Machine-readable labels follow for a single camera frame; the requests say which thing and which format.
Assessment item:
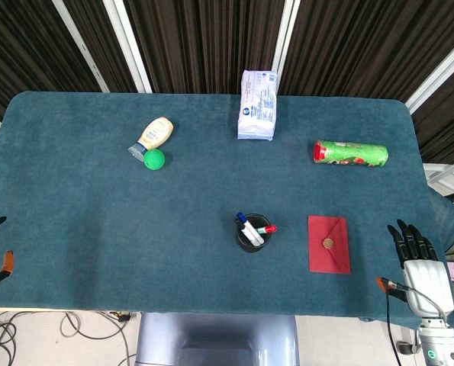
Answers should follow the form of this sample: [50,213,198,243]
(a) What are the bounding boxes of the white frame post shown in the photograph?
[404,36,454,114]
[271,0,301,95]
[52,0,110,93]
[102,0,153,94]

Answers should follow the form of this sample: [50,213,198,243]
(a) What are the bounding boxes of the mayonnaise squeeze bottle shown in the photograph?
[127,116,175,162]

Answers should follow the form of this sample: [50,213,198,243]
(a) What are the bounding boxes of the teal fabric tablecloth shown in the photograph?
[0,90,454,329]

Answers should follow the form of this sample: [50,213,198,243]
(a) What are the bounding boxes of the thin black hand cable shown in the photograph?
[385,289,403,366]

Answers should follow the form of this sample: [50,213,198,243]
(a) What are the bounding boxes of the grey blue robot torso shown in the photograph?
[134,312,300,366]

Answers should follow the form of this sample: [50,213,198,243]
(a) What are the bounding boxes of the blue cap white marker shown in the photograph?
[236,211,266,246]

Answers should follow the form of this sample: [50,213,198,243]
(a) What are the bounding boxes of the brown pleated curtain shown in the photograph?
[0,0,454,165]

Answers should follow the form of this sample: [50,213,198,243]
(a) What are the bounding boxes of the grey floor cable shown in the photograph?
[60,311,131,366]

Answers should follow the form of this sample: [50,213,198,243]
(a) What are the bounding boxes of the red envelope gold seal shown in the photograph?
[307,214,352,275]

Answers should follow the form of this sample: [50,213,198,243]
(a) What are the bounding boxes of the black cap white marker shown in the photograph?
[233,217,261,247]

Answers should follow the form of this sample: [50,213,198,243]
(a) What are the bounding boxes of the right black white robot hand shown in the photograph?
[376,219,454,319]

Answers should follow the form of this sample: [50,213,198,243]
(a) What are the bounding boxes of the green rubber ball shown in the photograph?
[143,148,166,172]

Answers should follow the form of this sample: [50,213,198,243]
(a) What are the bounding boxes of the green chip can red lid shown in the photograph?
[312,140,389,169]

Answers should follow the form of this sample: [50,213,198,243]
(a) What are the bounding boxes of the black pen cup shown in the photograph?
[234,213,272,253]

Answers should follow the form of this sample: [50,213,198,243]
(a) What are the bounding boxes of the white tissue pack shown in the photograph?
[237,69,279,141]

